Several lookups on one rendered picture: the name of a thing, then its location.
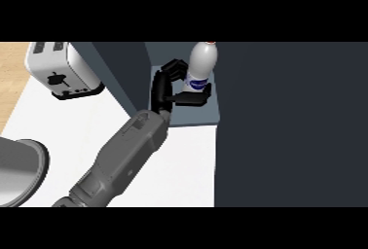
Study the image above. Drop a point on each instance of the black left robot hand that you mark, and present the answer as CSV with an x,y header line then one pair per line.
x,y
161,88

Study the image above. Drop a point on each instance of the white water bottle blue label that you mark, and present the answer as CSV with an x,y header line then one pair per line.
x,y
202,61

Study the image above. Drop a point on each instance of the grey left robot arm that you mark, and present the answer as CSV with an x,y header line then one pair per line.
x,y
125,155

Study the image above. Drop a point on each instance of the dark grey cabinet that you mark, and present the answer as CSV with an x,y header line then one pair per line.
x,y
125,74

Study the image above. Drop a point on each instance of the dark grey cabinet door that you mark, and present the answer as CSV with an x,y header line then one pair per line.
x,y
291,124

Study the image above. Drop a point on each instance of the white toaster black base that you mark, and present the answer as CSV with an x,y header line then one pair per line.
x,y
60,70

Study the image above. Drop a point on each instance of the grey steel sink basin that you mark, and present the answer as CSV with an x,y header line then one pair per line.
x,y
19,171

